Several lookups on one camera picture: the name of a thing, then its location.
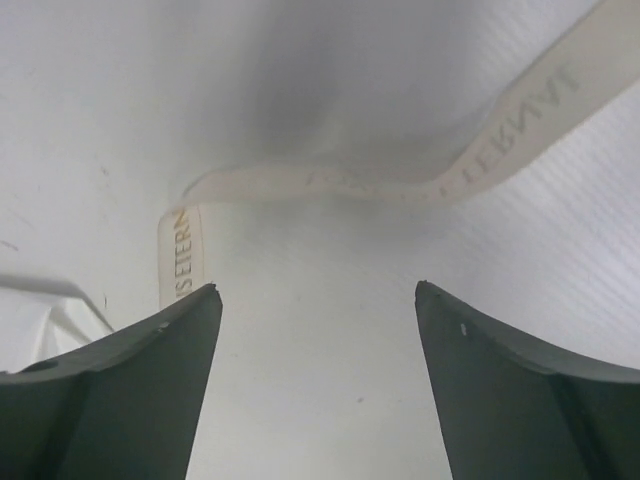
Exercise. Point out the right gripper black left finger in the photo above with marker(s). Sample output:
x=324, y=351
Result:
x=126, y=406

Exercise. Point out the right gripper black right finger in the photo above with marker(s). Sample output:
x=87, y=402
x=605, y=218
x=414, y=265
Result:
x=512, y=406

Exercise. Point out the cream printed ribbon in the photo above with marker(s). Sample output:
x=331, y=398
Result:
x=589, y=66

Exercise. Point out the translucent white wrapping paper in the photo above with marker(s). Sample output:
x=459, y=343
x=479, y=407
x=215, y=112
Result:
x=42, y=318

